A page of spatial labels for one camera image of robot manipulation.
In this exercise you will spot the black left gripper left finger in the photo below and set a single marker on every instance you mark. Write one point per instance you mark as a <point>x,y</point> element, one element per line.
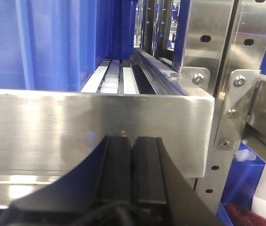
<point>96,192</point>

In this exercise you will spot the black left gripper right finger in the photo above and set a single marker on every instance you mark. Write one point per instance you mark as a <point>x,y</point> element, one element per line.
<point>161,191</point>

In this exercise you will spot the dark red cloth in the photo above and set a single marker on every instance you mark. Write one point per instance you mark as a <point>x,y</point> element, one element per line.
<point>241,216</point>

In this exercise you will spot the blue bin lower right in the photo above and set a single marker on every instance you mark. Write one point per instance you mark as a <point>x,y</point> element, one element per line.
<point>245,184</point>

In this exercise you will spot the white roller track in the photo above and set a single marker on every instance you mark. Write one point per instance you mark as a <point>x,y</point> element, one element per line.
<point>112,77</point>

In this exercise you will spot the large blue plastic bin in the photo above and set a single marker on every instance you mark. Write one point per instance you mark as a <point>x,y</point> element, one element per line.
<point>58,44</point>

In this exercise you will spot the stainless steel shelf front rail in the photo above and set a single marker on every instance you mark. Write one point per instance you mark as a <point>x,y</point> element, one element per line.
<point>45,134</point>

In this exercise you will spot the steel corner bracket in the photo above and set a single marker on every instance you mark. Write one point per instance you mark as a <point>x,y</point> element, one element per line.
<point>236,108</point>

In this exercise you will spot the steel shelf upright post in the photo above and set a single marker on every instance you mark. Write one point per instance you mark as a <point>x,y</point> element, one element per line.
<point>220,36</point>

